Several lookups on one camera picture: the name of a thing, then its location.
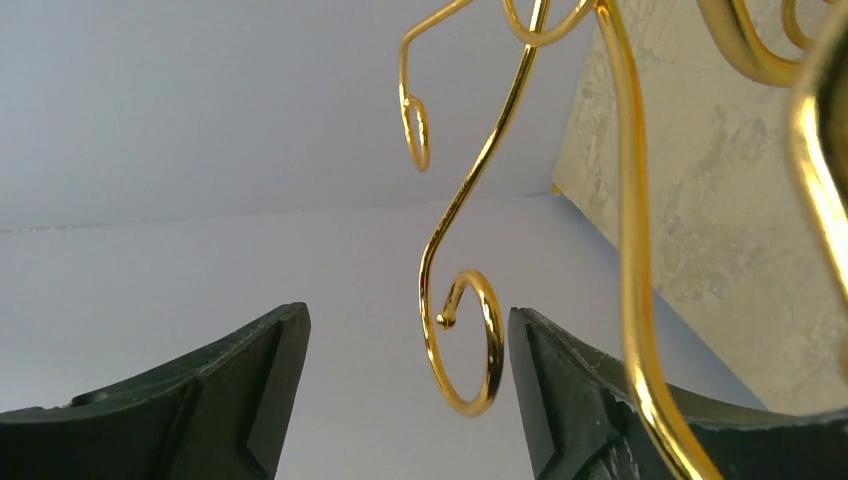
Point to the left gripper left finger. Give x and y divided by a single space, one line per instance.
219 412

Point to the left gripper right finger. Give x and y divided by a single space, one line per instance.
579 422

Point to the gold swirl wine glass rack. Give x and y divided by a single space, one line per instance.
817 152

